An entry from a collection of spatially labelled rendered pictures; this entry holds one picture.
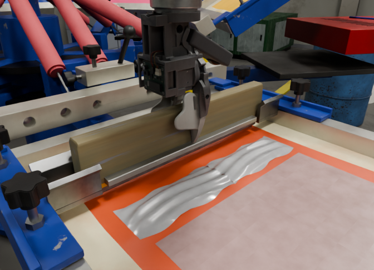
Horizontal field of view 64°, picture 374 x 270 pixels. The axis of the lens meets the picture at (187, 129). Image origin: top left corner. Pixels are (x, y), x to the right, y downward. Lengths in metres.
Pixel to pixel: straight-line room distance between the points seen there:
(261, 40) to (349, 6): 2.08
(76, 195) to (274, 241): 0.26
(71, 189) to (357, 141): 0.51
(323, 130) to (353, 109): 2.55
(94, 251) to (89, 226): 0.05
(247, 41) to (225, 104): 5.17
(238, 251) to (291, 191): 0.16
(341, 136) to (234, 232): 0.34
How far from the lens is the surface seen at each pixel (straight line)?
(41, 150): 0.57
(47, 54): 0.88
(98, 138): 0.42
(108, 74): 0.72
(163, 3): 0.44
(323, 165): 0.59
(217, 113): 0.56
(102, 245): 0.41
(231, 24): 0.96
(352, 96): 3.15
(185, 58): 0.45
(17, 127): 0.62
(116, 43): 4.86
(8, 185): 0.36
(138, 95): 0.71
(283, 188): 0.50
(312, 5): 7.32
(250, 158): 0.56
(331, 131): 0.67
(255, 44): 5.67
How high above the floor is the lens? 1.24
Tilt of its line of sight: 26 degrees down
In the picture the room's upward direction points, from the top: straight up
